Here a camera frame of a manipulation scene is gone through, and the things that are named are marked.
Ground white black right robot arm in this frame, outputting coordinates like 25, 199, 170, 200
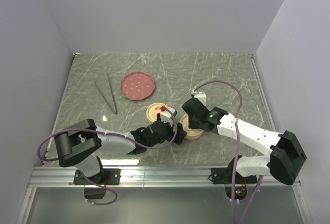
182, 97, 307, 185

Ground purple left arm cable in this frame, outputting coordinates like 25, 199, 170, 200
36, 106, 179, 206

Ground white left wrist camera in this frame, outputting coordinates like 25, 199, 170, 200
159, 105, 177, 126

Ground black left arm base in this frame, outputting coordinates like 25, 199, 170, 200
73, 168, 121, 200

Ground beige lunch box tier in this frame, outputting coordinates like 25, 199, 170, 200
185, 131, 203, 141

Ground metal serving tongs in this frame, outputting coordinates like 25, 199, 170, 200
93, 75, 118, 115

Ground aluminium front rail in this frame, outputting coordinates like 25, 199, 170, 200
20, 164, 301, 224

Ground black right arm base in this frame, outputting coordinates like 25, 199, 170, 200
208, 159, 257, 201

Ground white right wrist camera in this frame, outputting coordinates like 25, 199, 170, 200
191, 90, 207, 105

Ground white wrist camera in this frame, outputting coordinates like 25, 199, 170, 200
191, 90, 207, 105
159, 105, 177, 126

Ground pink dotted plate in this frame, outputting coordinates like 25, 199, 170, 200
120, 71, 155, 101

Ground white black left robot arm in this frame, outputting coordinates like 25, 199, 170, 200
55, 119, 187, 184

